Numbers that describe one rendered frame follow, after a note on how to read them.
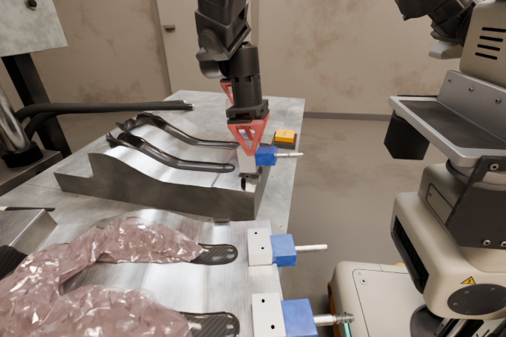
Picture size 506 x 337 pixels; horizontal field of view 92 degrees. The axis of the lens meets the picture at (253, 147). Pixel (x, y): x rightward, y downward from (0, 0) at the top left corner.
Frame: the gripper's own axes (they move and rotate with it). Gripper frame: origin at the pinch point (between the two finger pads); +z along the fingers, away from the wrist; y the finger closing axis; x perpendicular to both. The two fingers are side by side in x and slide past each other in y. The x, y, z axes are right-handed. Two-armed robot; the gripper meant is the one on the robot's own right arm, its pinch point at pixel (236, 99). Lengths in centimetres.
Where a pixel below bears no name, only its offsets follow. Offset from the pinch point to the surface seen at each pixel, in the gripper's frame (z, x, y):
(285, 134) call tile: 11.7, 16.0, -1.7
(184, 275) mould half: 8, 8, 54
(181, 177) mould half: 6.4, -2.8, 34.0
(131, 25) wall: -11, -183, -198
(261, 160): 1.8, 14.5, 31.2
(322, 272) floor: 96, 38, -13
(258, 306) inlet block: 7, 19, 56
